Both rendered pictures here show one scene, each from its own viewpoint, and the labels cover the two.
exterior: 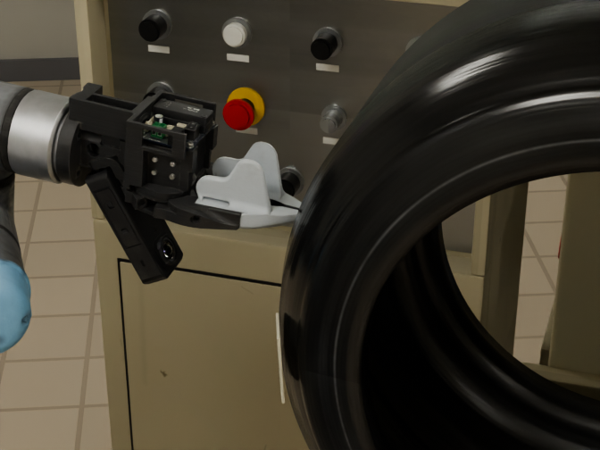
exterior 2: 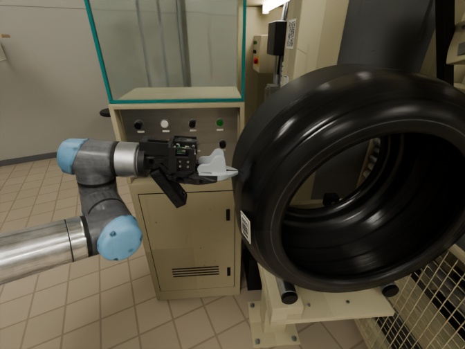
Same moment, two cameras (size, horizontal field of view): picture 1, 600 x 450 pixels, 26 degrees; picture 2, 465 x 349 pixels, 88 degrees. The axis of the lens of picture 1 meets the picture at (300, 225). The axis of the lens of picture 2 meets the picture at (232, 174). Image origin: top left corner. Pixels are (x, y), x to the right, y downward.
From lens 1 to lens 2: 0.59 m
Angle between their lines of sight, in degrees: 19
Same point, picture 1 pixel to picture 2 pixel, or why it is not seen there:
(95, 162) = (153, 166)
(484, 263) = not seen: hidden behind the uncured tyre
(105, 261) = (133, 195)
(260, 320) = not seen: hidden behind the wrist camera
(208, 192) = (203, 170)
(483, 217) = not seen: hidden behind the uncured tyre
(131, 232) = (171, 190)
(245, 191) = (217, 167)
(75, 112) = (142, 147)
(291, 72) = (183, 133)
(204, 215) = (204, 179)
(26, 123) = (121, 155)
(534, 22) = (342, 82)
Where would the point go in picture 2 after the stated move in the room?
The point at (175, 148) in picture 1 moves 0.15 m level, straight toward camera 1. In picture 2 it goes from (190, 155) to (222, 192)
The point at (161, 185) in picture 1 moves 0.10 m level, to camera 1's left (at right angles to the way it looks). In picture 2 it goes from (183, 170) to (133, 179)
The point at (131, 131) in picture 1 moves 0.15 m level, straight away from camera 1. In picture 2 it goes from (170, 151) to (152, 129)
